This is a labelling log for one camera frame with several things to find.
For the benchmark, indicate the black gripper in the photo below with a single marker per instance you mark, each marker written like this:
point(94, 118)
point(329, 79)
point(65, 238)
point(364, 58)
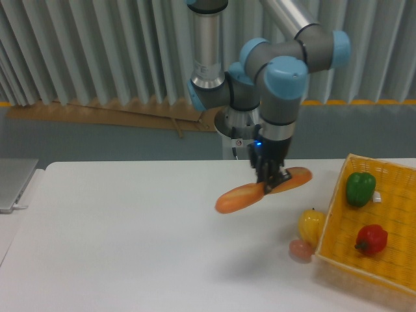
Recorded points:
point(267, 158)

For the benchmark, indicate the orange baguette bread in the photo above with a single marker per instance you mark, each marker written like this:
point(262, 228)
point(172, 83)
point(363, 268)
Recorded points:
point(248, 194)

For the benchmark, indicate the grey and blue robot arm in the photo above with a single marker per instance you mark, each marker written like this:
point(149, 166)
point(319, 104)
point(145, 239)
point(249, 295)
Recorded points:
point(267, 82)

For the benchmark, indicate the yellow bell pepper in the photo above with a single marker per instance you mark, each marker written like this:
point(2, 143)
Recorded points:
point(310, 226)

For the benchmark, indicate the pink peach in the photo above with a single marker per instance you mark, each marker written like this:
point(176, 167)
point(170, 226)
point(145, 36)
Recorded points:
point(301, 250)

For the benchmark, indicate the green bell pepper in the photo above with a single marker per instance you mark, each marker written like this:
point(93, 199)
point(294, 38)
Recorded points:
point(360, 187)

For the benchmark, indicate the small white tag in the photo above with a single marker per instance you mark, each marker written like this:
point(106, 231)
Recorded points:
point(376, 197)

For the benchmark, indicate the brown cardboard sheet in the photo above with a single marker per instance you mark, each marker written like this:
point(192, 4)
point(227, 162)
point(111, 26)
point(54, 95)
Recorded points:
point(79, 114)

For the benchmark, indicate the yellow woven basket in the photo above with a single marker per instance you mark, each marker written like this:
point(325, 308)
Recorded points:
point(394, 266)

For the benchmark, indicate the red bell pepper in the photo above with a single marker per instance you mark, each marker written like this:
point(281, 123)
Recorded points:
point(371, 239)

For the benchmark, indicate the silver laptop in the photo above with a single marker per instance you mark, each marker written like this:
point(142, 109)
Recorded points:
point(15, 176)

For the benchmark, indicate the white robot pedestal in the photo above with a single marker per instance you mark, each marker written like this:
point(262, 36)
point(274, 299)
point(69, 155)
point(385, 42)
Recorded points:
point(236, 129)

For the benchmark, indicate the white laptop cable plug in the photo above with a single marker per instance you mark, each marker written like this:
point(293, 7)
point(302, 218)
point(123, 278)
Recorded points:
point(16, 206)

